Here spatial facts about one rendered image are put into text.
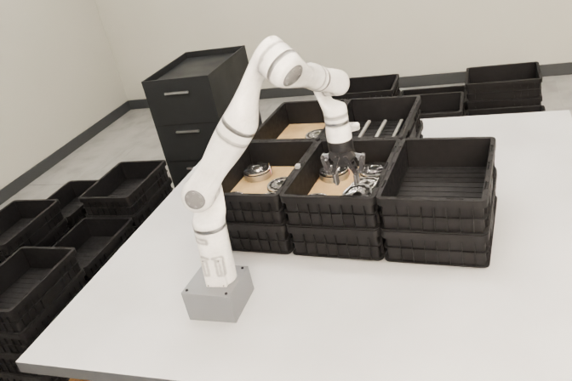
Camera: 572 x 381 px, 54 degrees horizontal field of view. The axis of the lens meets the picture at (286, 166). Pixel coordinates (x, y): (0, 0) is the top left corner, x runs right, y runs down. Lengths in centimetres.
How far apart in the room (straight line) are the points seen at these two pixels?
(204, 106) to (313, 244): 178
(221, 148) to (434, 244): 67
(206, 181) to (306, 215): 40
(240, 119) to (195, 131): 211
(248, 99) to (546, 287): 91
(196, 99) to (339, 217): 187
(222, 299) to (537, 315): 81
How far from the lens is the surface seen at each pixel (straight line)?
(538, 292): 164
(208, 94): 335
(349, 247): 175
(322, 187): 193
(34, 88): 530
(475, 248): 166
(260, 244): 186
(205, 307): 165
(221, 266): 160
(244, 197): 177
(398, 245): 170
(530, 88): 340
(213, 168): 144
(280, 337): 157
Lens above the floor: 174
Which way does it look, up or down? 25 degrees down
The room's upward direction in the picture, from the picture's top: 12 degrees counter-clockwise
